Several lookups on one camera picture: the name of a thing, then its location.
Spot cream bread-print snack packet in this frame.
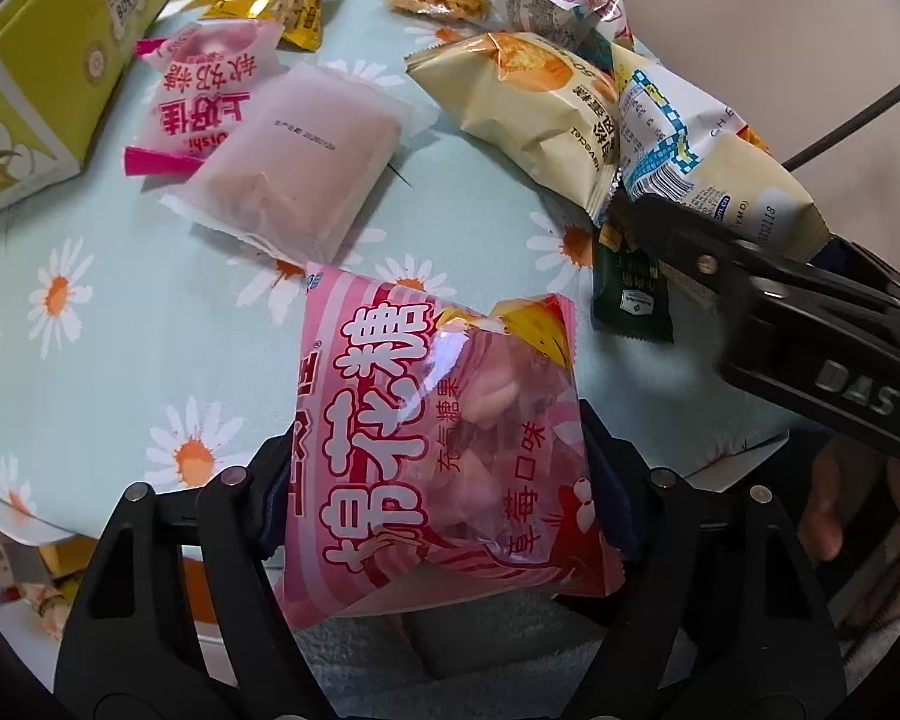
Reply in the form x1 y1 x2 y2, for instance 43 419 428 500
405 31 623 227

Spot black cable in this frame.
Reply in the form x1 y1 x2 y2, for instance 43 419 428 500
780 71 900 170

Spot dark green snack packet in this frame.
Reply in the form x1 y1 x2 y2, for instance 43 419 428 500
591 221 676 344

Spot yellow-green cardboard box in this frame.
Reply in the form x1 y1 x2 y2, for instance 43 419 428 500
0 0 179 230

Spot white blue red snack packet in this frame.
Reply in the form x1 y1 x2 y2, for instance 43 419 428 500
457 0 635 53

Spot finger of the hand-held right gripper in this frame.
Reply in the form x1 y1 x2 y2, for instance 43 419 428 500
630 193 790 316
808 235 900 302

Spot frosted pale pink packet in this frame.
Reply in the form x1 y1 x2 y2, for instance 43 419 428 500
159 64 437 265

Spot pink candy packet magenta ends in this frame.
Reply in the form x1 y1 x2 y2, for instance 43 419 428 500
124 21 284 177

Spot light blue daisy tablecloth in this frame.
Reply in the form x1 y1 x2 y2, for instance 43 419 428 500
0 0 818 550

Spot pink marshmallow bag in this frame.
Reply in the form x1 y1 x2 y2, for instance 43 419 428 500
276 264 629 629

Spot white blue-checked snack packet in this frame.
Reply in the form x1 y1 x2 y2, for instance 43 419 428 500
611 45 833 263

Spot person's right hand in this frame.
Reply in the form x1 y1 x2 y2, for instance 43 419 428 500
801 441 900 565

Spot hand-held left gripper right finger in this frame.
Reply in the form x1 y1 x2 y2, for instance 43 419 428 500
555 397 848 720

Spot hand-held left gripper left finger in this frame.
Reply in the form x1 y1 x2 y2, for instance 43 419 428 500
56 433 332 720

